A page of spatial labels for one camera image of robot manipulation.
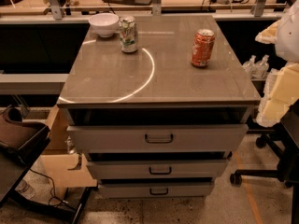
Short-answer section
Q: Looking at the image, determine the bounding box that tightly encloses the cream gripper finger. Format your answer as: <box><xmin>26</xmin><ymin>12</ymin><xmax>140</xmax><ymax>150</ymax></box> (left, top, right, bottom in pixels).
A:
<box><xmin>255</xmin><ymin>21</ymin><xmax>279</xmax><ymax>44</ymax></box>
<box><xmin>256</xmin><ymin>62</ymin><xmax>299</xmax><ymax>127</ymax></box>

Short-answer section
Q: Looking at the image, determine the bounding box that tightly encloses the red coke can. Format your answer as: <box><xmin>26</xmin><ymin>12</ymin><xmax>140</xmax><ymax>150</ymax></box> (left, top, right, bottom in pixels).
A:
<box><xmin>191</xmin><ymin>29</ymin><xmax>215</xmax><ymax>67</ymax></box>

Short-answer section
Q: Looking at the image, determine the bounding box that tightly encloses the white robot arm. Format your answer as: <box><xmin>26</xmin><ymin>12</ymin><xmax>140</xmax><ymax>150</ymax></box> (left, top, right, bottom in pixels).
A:
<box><xmin>255</xmin><ymin>0</ymin><xmax>299</xmax><ymax>127</ymax></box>

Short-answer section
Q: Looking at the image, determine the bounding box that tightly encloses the green white soda can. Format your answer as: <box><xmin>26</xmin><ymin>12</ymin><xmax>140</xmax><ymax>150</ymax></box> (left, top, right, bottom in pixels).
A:
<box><xmin>119</xmin><ymin>16</ymin><xmax>138</xmax><ymax>53</ymax></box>

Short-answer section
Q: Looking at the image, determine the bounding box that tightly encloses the clear plastic bottle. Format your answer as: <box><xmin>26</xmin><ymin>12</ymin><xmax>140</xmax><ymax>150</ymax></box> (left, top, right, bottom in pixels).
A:
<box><xmin>253</xmin><ymin>54</ymin><xmax>269</xmax><ymax>78</ymax></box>
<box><xmin>242</xmin><ymin>55</ymin><xmax>256</xmax><ymax>77</ymax></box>

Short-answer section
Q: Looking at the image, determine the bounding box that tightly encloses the black office chair base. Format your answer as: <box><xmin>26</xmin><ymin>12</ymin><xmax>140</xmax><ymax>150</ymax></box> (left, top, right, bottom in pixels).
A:
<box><xmin>229</xmin><ymin>104</ymin><xmax>299</xmax><ymax>224</ymax></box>

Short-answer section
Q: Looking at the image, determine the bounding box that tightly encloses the grey drawer cabinet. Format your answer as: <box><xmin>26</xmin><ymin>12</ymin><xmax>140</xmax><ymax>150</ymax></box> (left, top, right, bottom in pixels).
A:
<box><xmin>57</xmin><ymin>15</ymin><xmax>260</xmax><ymax>188</ymax></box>

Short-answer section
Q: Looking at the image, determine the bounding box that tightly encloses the top grey drawer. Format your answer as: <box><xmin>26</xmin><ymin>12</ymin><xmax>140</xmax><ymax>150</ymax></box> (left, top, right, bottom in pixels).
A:
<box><xmin>67</xmin><ymin>124</ymin><xmax>248</xmax><ymax>153</ymax></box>

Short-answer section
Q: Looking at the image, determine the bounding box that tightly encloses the grey drawer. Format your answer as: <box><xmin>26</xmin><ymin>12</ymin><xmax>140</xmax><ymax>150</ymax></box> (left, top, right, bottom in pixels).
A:
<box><xmin>99</xmin><ymin>182</ymin><xmax>214</xmax><ymax>199</ymax></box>
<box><xmin>67</xmin><ymin>124</ymin><xmax>248</xmax><ymax>153</ymax></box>
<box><xmin>87</xmin><ymin>160</ymin><xmax>227</xmax><ymax>180</ymax></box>

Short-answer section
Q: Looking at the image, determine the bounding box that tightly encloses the middle grey drawer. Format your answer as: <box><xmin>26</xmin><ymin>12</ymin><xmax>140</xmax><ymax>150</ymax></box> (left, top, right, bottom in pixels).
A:
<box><xmin>87</xmin><ymin>160</ymin><xmax>227</xmax><ymax>180</ymax></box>

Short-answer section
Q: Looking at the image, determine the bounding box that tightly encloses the white bowl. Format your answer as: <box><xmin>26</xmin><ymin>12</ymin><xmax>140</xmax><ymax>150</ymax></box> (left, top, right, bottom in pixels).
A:
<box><xmin>89</xmin><ymin>13</ymin><xmax>120</xmax><ymax>37</ymax></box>

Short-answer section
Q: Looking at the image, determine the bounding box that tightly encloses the bottom grey drawer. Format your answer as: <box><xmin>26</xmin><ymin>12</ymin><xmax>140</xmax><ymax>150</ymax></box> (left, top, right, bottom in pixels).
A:
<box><xmin>99</xmin><ymin>182</ymin><xmax>214</xmax><ymax>199</ymax></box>

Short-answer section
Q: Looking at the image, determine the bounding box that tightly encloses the brown cardboard box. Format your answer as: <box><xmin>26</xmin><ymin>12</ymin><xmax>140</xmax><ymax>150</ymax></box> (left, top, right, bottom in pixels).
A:
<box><xmin>41</xmin><ymin>105</ymin><xmax>97</xmax><ymax>199</ymax></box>

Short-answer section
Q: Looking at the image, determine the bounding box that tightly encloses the dark brown tray left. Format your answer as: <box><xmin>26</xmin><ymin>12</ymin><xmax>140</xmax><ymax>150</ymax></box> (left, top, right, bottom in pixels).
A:
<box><xmin>0</xmin><ymin>105</ymin><xmax>50</xmax><ymax>165</ymax></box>

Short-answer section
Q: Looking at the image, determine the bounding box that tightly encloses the black floor cable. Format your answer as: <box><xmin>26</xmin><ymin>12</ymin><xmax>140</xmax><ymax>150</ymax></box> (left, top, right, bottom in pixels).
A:
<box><xmin>29</xmin><ymin>168</ymin><xmax>78</xmax><ymax>213</ymax></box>

